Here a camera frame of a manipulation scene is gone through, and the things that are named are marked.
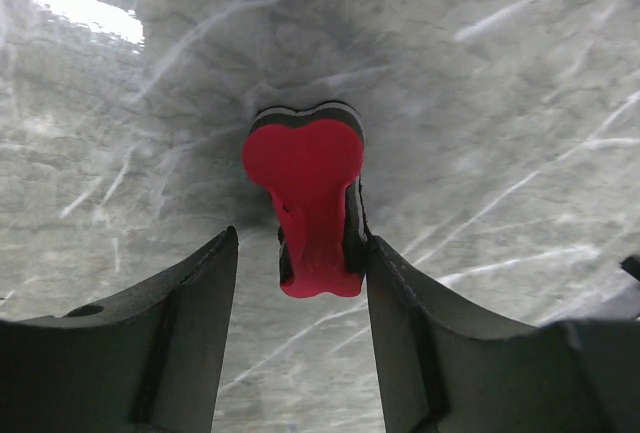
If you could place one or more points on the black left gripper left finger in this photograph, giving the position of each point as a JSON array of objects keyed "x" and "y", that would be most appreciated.
[{"x": 146, "y": 359}]

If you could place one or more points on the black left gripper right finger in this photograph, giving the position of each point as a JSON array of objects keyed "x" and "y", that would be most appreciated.
[{"x": 446, "y": 364}]

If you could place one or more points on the red whiteboard eraser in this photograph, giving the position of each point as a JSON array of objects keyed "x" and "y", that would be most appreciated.
[{"x": 310, "y": 162}]

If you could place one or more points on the white whiteboard black frame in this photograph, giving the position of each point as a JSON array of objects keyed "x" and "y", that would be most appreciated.
[{"x": 631, "y": 265}]

